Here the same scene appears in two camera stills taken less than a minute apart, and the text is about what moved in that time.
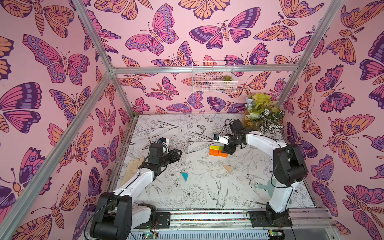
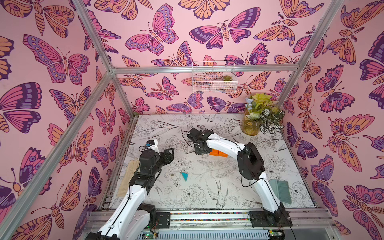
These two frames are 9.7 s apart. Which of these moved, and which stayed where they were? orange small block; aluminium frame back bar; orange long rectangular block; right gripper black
Moved: right gripper black
Stayed: orange long rectangular block; aluminium frame back bar; orange small block
